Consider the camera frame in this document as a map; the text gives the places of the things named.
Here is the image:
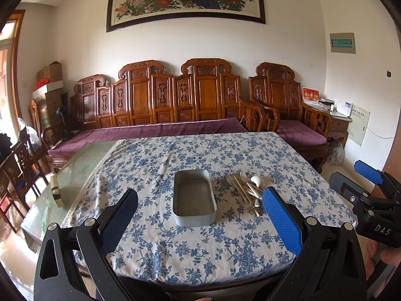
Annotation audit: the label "light bamboo chopstick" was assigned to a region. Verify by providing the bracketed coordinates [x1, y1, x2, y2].
[234, 177, 260, 217]

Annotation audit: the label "dark wooden chopstick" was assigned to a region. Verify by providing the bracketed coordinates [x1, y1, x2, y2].
[233, 175, 254, 208]

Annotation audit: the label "person's right hand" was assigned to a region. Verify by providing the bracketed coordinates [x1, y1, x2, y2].
[364, 240, 401, 279]

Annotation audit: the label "wooden side table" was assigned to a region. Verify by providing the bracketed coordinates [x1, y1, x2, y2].
[327, 115, 352, 147]

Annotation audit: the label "purple armchair cushion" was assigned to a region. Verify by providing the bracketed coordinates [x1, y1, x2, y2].
[277, 120, 327, 147]

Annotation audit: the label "white ceramic spoon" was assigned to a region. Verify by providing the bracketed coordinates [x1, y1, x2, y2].
[250, 175, 266, 192]

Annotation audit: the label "red greeting card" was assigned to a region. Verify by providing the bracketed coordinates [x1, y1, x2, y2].
[302, 87, 320, 105]

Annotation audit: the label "white plastic fork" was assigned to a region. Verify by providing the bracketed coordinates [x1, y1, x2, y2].
[239, 171, 251, 192]

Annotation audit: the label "carved wooden armchair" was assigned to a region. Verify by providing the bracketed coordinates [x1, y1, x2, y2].
[249, 62, 332, 173]

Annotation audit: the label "rectangular metal tray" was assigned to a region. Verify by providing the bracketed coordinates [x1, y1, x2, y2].
[173, 169, 217, 228]

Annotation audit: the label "blue floral tablecloth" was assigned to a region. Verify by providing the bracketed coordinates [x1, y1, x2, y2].
[62, 132, 355, 287]

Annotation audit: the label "purple sofa cushion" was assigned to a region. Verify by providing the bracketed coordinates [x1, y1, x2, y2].
[48, 118, 247, 158]

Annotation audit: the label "stacked cardboard boxes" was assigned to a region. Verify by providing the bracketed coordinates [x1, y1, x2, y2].
[29, 61, 64, 134]

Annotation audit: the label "carved wooden sofa bench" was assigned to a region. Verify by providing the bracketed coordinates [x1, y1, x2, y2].
[42, 58, 266, 171]

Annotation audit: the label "white wall breaker box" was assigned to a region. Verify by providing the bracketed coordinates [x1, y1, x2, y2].
[347, 104, 370, 146]

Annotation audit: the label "grey wall electrical panel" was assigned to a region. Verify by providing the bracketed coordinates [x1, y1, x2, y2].
[330, 33, 356, 54]

